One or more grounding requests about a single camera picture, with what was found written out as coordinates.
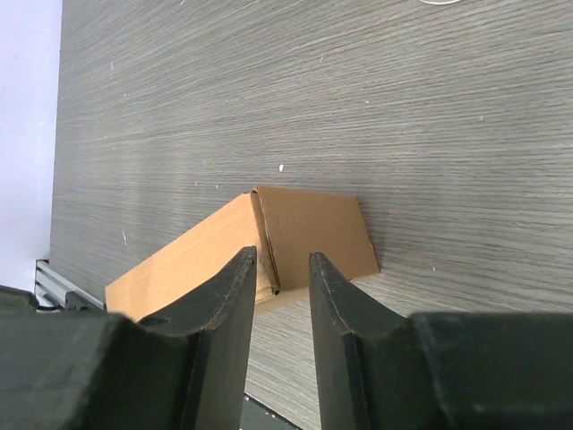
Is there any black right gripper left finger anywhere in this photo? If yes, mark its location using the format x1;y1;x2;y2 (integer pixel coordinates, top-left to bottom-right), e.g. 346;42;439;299
1;246;257;429

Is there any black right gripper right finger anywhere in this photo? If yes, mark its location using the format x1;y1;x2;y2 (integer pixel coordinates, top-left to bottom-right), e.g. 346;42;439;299
309;253;572;429

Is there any brown cardboard box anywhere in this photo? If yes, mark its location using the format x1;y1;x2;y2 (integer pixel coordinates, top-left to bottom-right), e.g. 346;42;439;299
105;185;380;321

